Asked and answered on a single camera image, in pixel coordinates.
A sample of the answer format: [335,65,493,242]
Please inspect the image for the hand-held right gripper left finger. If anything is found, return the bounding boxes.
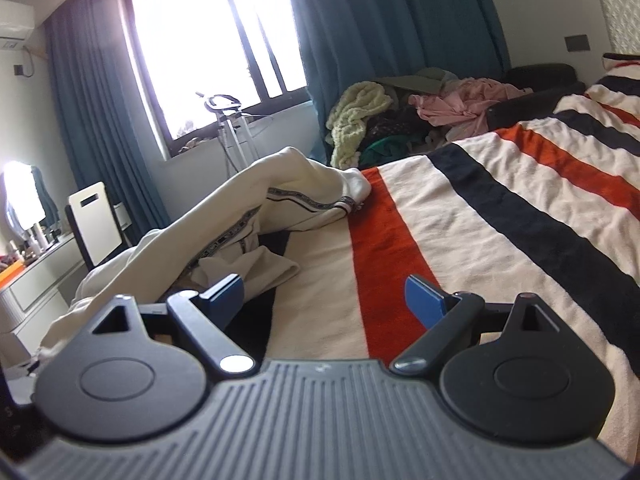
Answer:
[91,274,256,376]

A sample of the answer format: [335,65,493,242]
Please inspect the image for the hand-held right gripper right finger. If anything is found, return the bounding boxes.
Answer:
[390,274,553,376]

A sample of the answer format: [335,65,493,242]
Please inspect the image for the cream pants with patterned tape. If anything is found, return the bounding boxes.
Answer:
[40,146,373,361]

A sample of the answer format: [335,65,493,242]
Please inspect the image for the striped orange navy white blanket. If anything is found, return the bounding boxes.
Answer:
[227,52,640,461]

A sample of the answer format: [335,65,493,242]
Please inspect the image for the dark patterned cloth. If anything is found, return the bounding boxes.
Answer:
[360,107,431,147]

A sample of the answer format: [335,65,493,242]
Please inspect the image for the white vanity desk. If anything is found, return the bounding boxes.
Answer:
[0,232,91,346]

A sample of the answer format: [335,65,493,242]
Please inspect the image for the pale yellow knitted blanket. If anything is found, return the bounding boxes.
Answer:
[326,81,393,170]

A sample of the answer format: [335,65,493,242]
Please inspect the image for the row of cosmetic bottles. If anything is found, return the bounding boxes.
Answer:
[7,225,63,261]

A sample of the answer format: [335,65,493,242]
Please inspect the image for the pink garment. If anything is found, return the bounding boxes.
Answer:
[407,77,536,133]

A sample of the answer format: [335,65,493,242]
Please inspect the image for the olive green cloth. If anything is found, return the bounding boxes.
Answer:
[372,66,458,93]

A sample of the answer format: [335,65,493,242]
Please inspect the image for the orange box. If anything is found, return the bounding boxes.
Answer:
[0,260,26,287]

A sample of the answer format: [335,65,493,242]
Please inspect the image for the blue curtain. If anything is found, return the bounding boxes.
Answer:
[277,0,513,166]
[44,0,171,256]

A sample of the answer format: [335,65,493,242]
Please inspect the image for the lit vanity mirror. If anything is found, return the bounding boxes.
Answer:
[2,160,43,241]

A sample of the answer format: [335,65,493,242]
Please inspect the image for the black sofa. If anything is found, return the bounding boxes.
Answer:
[485,63,587,133]

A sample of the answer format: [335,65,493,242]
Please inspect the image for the black framed window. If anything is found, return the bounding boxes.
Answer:
[122,0,308,158]

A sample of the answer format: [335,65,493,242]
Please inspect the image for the patterned white headboard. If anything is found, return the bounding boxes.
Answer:
[598,0,640,56]

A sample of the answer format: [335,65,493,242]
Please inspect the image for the white air conditioner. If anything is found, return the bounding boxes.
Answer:
[0,0,38,51]

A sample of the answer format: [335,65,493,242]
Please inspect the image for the white chair with dark frame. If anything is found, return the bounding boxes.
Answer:
[65,181,133,273]

